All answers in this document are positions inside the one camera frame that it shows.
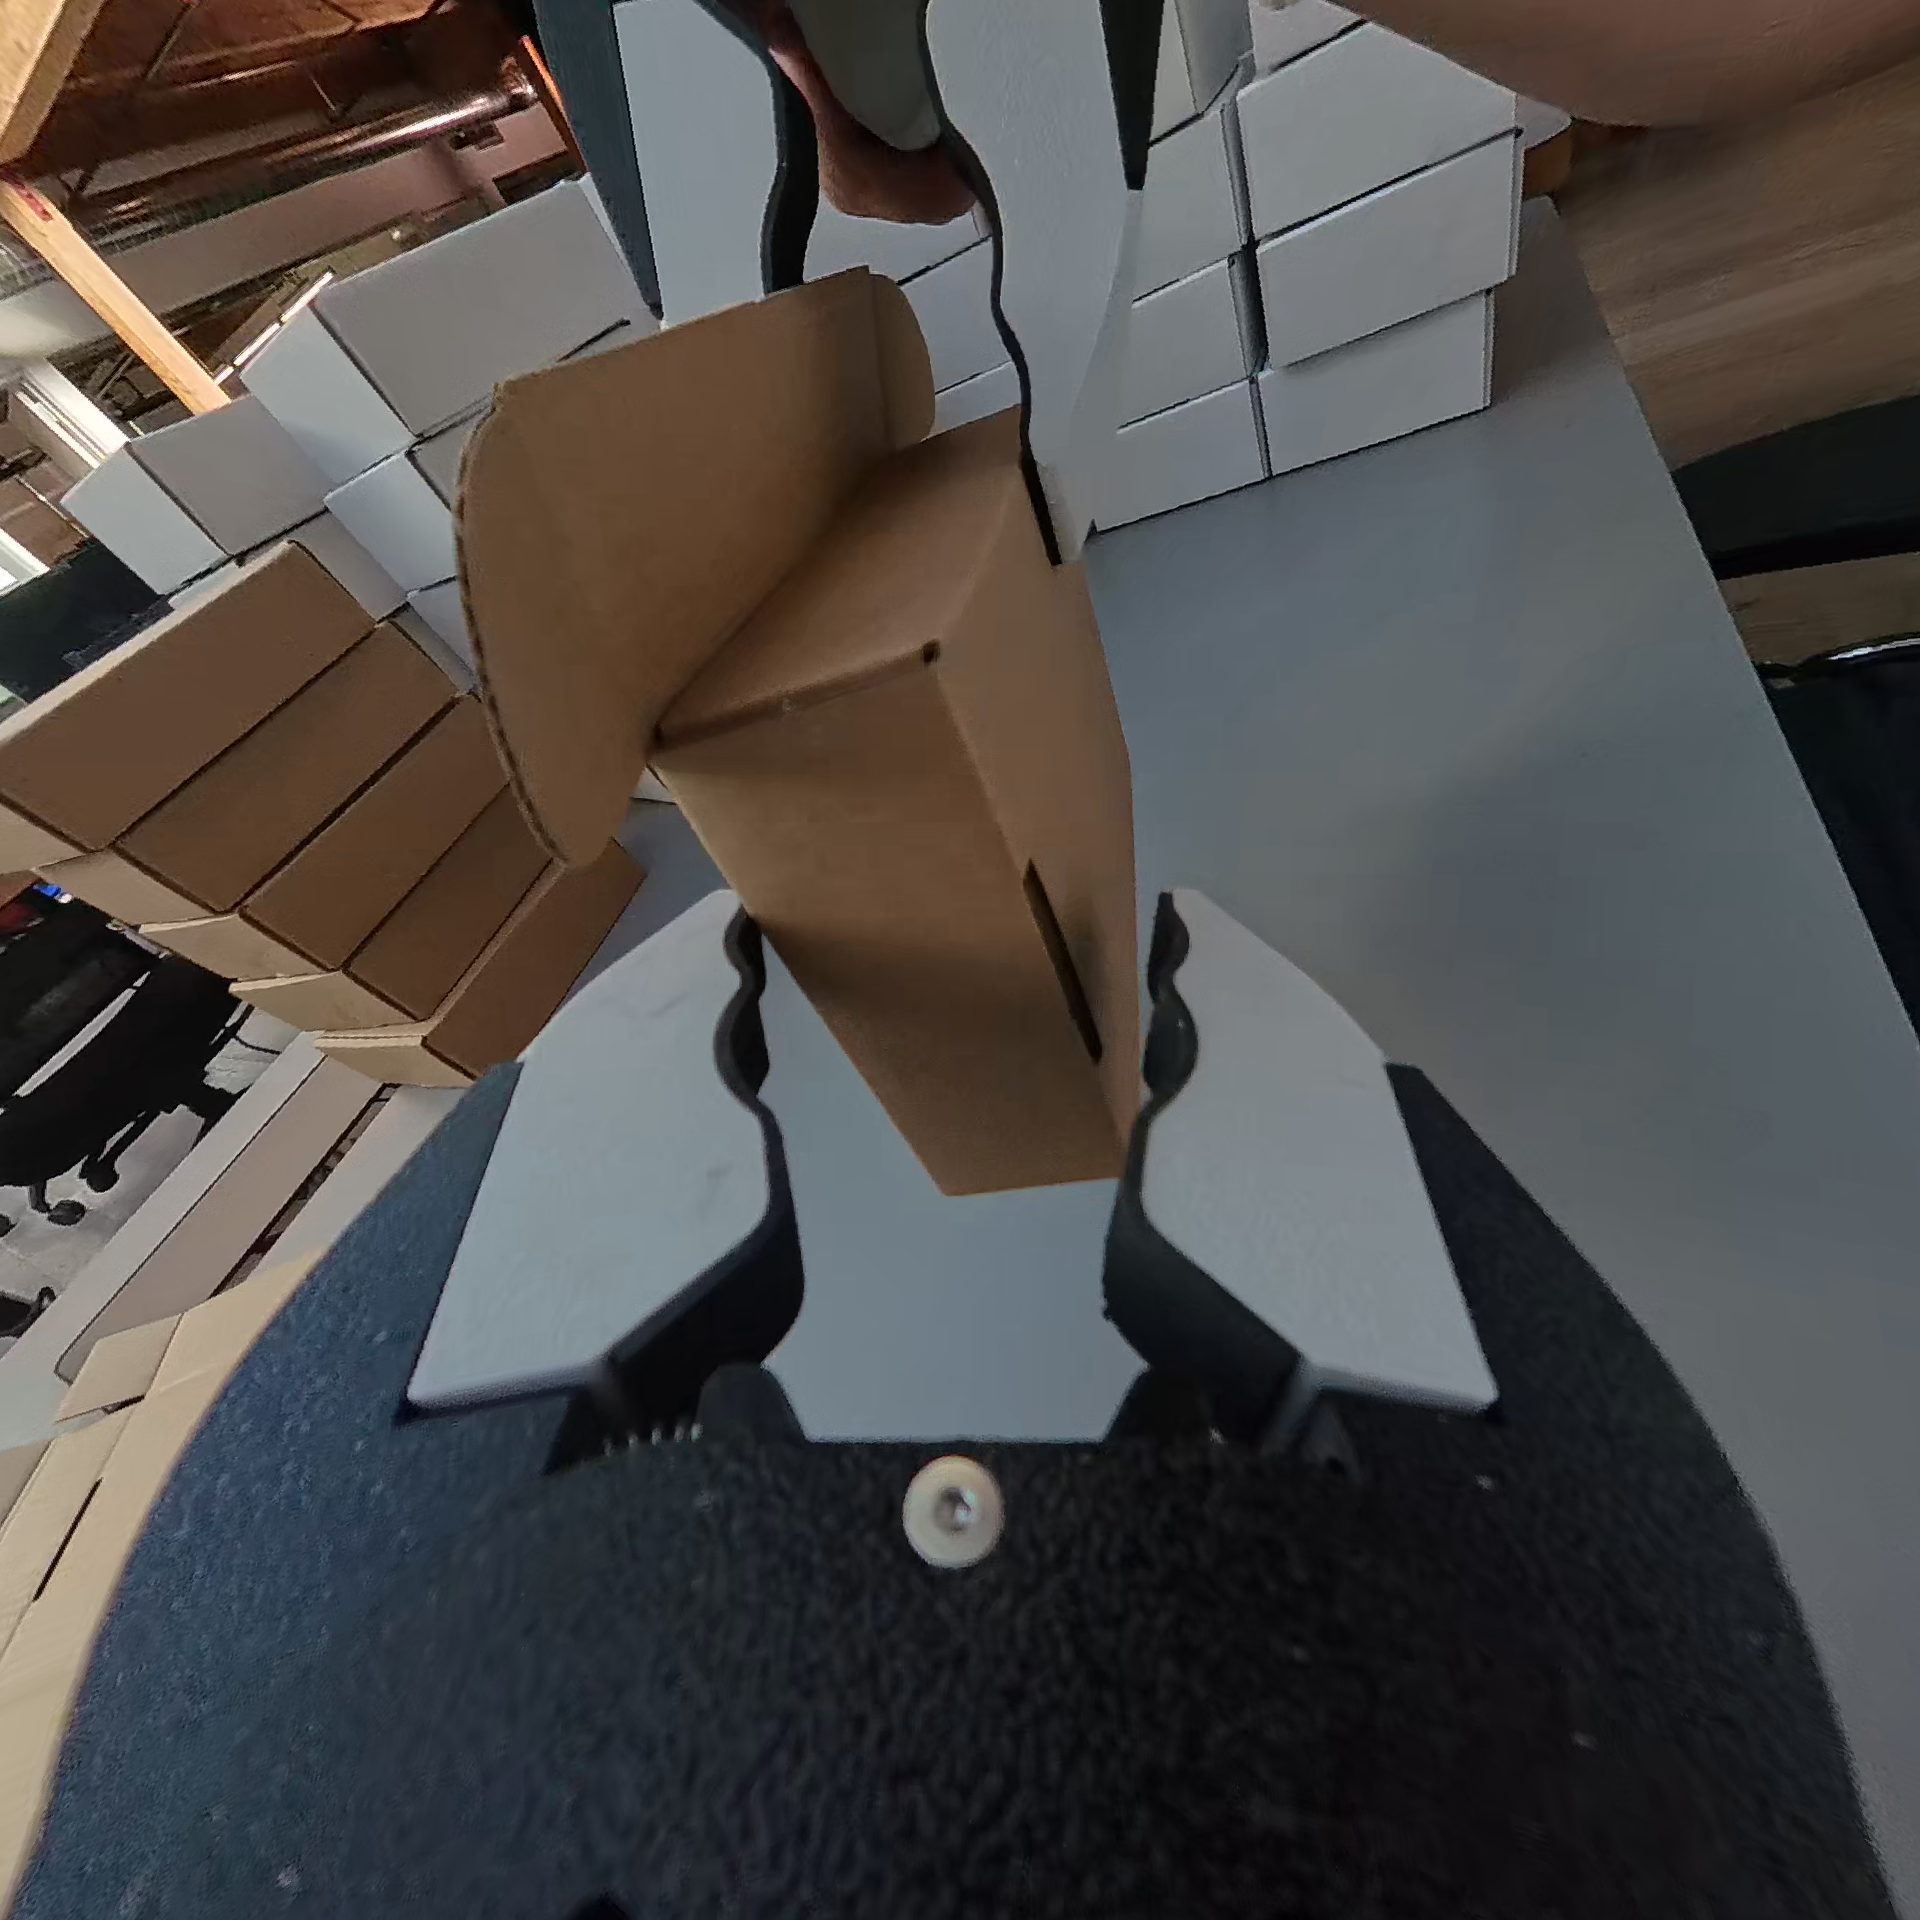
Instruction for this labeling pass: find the person's right hand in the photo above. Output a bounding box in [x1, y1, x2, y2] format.
[761, 0, 982, 231]

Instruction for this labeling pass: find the pile of flat cardboard sheets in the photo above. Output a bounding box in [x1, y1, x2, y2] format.
[0, 1031, 388, 1787]

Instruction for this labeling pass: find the person's right forearm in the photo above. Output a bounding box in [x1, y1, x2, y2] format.
[1335, 0, 1660, 135]

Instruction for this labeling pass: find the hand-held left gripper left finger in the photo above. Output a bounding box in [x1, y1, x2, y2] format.
[402, 889, 810, 1418]

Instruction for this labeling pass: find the brown cardboard box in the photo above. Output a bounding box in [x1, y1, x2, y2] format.
[454, 265, 1155, 1199]

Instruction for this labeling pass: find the stack of brown boxes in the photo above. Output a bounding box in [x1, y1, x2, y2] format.
[0, 539, 649, 1093]

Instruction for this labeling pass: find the wooden beam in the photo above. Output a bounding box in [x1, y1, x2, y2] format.
[0, 175, 231, 416]

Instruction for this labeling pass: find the metal ceiling duct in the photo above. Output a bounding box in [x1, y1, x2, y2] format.
[193, 82, 544, 169]

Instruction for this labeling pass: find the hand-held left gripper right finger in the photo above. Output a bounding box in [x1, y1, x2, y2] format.
[1105, 886, 1504, 1454]

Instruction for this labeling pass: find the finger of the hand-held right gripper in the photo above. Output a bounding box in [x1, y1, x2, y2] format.
[529, 0, 823, 336]
[922, 0, 1169, 567]

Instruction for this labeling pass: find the black office chair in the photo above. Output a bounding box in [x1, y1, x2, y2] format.
[1670, 397, 1920, 1056]

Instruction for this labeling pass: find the stack of white boxes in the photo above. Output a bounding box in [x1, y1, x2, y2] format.
[65, 0, 1529, 639]

